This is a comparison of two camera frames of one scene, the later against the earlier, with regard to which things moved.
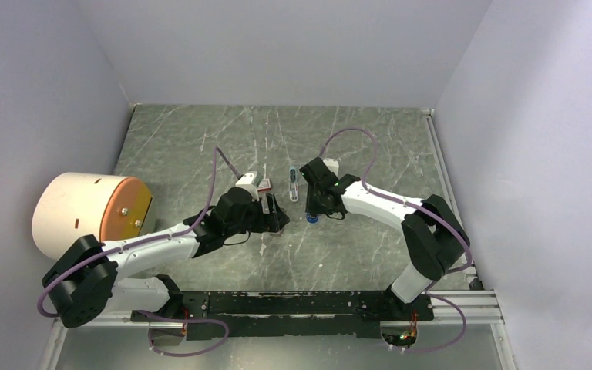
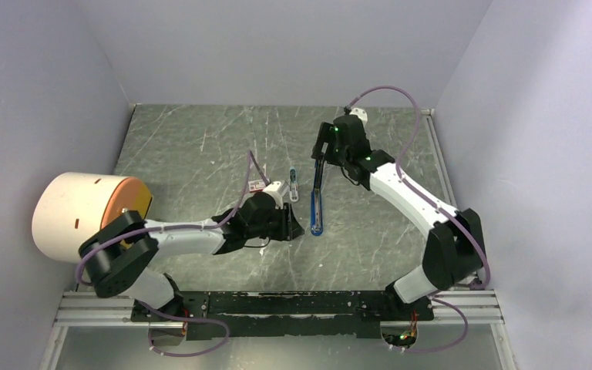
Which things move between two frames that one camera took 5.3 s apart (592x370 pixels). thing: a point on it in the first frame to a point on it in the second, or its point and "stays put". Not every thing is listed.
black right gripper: (313, 207) to (326, 135)
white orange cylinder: (68, 205) stays put
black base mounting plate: (216, 315) stays put
